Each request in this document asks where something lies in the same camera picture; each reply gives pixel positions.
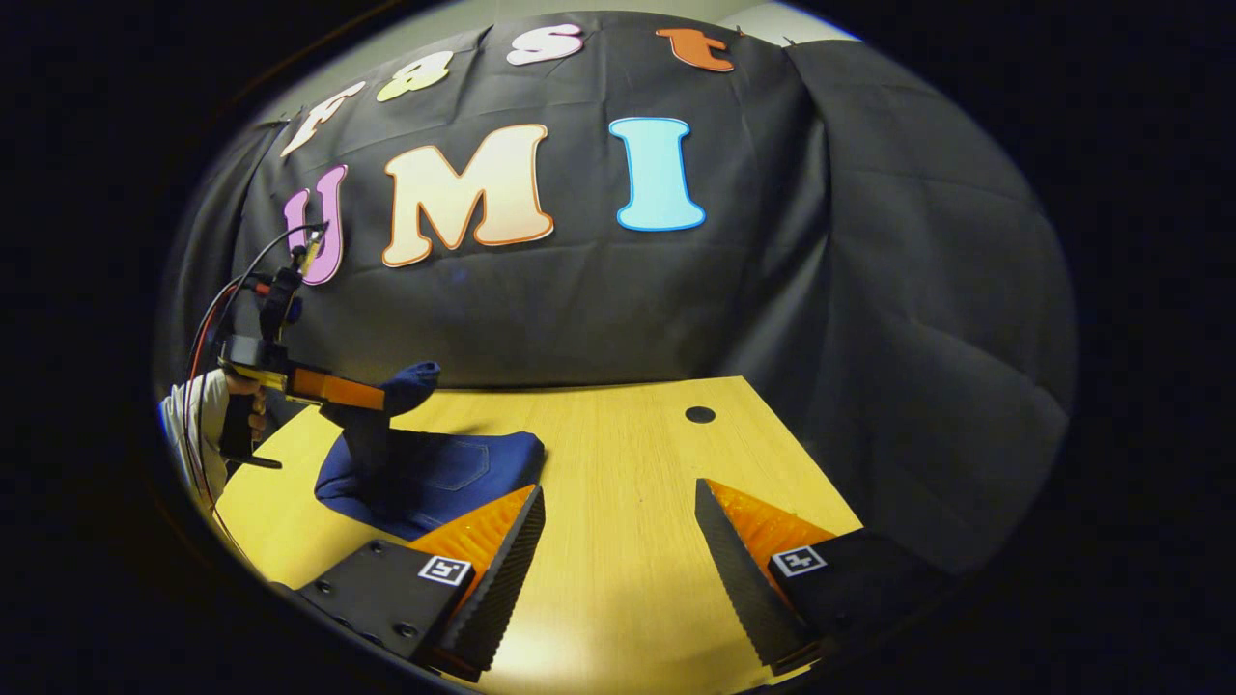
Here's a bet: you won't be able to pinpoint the black backdrop cloth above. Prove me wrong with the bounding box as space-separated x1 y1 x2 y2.
154 12 1078 580

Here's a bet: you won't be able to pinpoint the red cable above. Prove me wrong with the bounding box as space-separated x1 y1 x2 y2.
182 274 273 484

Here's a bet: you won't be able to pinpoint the black cable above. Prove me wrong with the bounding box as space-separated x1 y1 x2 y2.
206 222 327 341

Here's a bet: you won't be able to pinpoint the blue denim jeans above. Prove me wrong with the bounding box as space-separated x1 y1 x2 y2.
314 361 547 542

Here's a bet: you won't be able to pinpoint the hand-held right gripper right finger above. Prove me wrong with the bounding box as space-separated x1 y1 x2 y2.
695 479 957 677

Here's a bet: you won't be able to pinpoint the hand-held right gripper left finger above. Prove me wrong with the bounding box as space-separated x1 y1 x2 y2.
295 485 547 681

